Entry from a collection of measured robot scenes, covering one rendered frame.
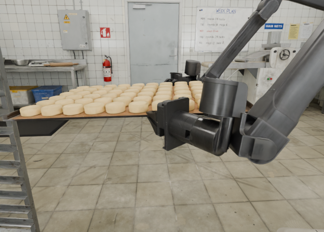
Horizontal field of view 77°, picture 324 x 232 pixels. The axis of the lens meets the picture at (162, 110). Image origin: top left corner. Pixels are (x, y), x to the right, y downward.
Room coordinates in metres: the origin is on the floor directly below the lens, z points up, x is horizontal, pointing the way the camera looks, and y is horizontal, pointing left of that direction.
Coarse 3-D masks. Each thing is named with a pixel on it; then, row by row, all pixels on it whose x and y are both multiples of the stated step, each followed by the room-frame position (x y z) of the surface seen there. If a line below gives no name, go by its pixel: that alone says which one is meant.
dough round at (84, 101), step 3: (78, 99) 0.57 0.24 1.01; (81, 99) 0.57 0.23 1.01; (84, 99) 0.57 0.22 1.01; (87, 99) 0.56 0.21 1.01; (90, 99) 0.56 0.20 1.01; (75, 102) 0.54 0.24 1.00; (78, 102) 0.54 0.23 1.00; (81, 102) 0.54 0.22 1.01; (84, 102) 0.54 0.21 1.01; (87, 102) 0.55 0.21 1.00; (90, 102) 0.55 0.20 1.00; (84, 105) 0.54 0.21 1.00
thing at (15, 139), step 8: (0, 48) 0.93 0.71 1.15; (0, 56) 0.92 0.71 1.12; (0, 64) 0.91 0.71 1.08; (0, 72) 0.90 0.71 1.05; (0, 80) 0.90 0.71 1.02; (0, 88) 0.90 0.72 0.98; (8, 88) 0.92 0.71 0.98; (8, 96) 0.91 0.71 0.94; (8, 104) 0.90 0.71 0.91; (16, 128) 0.92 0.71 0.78; (16, 136) 0.91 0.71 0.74; (16, 144) 0.90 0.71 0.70; (16, 152) 0.90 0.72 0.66; (16, 160) 0.90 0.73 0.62; (24, 160) 0.92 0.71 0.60; (24, 168) 0.91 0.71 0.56; (24, 176) 0.90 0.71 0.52; (24, 184) 0.90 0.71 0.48; (24, 200) 0.90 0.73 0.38; (32, 200) 0.92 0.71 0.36; (32, 208) 0.91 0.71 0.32; (32, 216) 0.90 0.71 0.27
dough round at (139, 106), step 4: (132, 104) 0.48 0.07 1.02; (136, 104) 0.48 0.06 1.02; (140, 104) 0.47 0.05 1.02; (144, 104) 0.47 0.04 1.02; (132, 108) 0.47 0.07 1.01; (136, 108) 0.46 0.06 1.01; (140, 108) 0.47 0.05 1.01; (144, 108) 0.47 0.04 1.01; (148, 108) 0.49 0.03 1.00; (132, 112) 0.47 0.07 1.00; (136, 112) 0.46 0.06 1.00; (140, 112) 0.47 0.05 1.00
